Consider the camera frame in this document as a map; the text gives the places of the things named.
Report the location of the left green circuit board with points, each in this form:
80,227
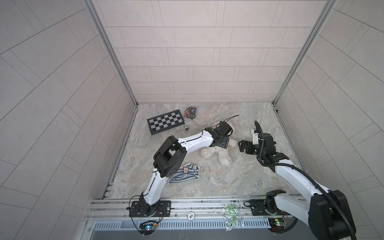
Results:
148,227

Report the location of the white teddy bear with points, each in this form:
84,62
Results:
225,156

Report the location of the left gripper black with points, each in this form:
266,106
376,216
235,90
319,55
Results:
222,142

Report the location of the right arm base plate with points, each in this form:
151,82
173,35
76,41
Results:
258,208

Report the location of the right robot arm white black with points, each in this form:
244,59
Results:
326,212

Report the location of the clear bag green parts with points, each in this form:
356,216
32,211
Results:
233,217

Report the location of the bag of colourful small pieces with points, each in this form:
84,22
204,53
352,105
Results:
190,113

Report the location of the right green circuit board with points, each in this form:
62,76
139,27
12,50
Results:
276,225

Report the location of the blue white striped shirt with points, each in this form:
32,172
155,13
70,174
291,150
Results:
187,172

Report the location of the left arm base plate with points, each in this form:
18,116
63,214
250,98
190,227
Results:
142,210

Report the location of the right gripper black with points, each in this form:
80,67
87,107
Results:
249,146

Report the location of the aluminium front rail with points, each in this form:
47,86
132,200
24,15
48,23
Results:
204,208

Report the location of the black white chessboard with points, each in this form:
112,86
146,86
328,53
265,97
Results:
165,122

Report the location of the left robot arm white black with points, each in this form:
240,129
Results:
170,156

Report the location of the green circuit board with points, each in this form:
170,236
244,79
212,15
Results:
148,227
276,225

